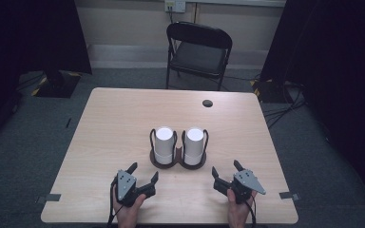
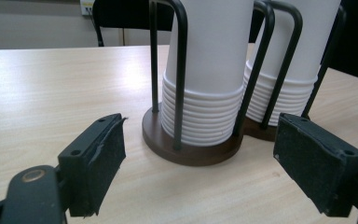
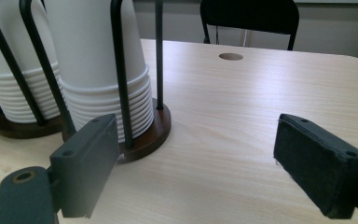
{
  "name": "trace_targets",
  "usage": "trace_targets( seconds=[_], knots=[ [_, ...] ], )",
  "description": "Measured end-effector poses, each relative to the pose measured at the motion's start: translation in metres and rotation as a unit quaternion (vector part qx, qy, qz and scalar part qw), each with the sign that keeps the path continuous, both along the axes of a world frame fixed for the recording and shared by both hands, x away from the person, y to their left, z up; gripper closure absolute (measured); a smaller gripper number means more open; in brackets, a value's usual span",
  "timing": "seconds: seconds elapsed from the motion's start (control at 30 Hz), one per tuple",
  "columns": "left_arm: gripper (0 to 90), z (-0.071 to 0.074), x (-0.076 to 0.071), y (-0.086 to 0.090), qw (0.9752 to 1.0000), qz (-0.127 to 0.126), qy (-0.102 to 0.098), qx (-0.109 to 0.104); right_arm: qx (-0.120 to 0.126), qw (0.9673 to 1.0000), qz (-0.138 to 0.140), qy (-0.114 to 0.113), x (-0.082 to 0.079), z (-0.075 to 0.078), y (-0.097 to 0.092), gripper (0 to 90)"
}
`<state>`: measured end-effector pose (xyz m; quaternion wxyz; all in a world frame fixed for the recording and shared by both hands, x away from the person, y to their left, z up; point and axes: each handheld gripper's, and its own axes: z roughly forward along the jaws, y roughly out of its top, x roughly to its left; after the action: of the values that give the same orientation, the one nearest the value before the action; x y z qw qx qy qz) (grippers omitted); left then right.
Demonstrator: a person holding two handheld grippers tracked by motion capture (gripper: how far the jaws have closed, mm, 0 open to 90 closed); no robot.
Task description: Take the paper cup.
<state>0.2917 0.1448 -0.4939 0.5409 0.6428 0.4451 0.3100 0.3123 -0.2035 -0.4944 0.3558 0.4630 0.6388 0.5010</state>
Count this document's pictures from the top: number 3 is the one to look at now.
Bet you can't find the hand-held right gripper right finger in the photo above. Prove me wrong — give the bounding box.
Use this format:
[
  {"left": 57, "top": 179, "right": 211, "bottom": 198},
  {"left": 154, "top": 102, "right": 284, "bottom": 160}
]
[{"left": 272, "top": 112, "right": 358, "bottom": 219}]

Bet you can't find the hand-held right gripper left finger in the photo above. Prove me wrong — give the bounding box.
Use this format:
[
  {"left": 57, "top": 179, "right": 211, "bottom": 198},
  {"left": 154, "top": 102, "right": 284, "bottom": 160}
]
[{"left": 49, "top": 112, "right": 120, "bottom": 218}]

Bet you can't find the black wire double cup holder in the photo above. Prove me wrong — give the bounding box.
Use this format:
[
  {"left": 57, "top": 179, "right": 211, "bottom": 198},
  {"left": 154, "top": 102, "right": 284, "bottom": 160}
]
[{"left": 0, "top": 0, "right": 172, "bottom": 165}]

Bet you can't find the stack of white paper cups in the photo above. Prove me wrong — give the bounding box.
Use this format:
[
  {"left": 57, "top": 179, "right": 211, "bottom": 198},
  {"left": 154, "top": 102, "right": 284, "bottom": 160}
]
[
  {"left": 0, "top": 0, "right": 62, "bottom": 124},
  {"left": 41, "top": 0, "right": 155, "bottom": 144}
]

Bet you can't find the black folding chair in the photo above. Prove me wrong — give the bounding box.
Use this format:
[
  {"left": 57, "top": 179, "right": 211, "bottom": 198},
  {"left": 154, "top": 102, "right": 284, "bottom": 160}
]
[{"left": 200, "top": 0, "right": 300, "bottom": 51}]

